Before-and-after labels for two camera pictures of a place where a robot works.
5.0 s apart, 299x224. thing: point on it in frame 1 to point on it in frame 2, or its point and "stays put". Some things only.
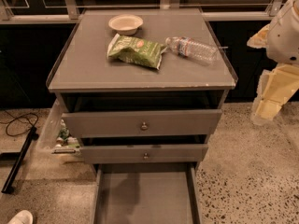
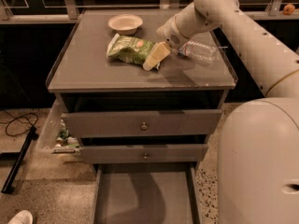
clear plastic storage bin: [56, 139] stays put
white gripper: [284, 38] to [168, 32]
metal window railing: [68, 3] stays put
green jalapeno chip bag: [135, 51] stays put
